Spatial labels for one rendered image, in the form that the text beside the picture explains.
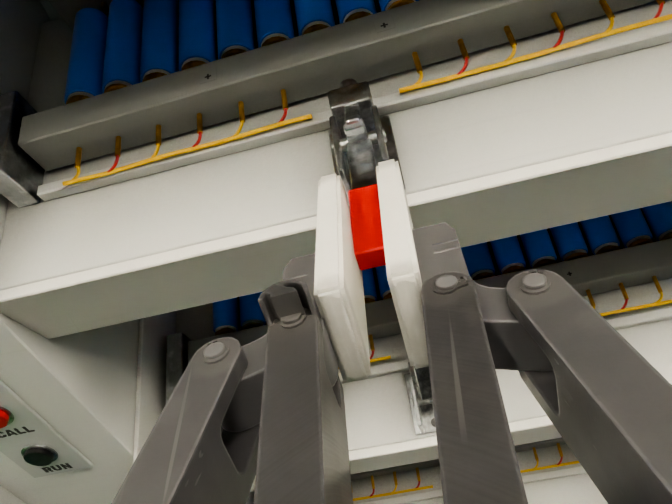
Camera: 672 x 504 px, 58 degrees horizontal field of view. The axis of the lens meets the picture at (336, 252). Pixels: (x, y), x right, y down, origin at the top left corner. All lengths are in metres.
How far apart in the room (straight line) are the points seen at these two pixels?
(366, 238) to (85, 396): 0.22
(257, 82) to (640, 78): 0.16
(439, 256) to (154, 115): 0.18
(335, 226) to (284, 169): 0.11
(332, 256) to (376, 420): 0.26
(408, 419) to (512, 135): 0.21
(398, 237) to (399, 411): 0.26
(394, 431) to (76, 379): 0.19
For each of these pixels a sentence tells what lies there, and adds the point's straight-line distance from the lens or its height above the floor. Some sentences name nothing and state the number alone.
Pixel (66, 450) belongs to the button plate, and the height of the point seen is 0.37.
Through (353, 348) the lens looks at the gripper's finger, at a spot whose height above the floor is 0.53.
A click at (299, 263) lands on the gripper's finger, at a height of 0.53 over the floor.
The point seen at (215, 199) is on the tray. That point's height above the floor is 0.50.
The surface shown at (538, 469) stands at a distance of 0.58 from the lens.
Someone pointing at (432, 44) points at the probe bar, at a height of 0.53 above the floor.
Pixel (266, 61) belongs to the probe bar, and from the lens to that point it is 0.29.
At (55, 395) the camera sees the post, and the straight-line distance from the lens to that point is 0.36.
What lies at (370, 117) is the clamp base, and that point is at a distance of 0.26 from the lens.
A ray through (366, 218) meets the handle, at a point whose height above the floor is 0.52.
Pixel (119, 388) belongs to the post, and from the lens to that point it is 0.40.
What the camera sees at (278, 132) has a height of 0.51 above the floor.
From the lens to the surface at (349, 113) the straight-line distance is 0.24.
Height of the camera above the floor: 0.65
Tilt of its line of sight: 42 degrees down
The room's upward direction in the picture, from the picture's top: 20 degrees counter-clockwise
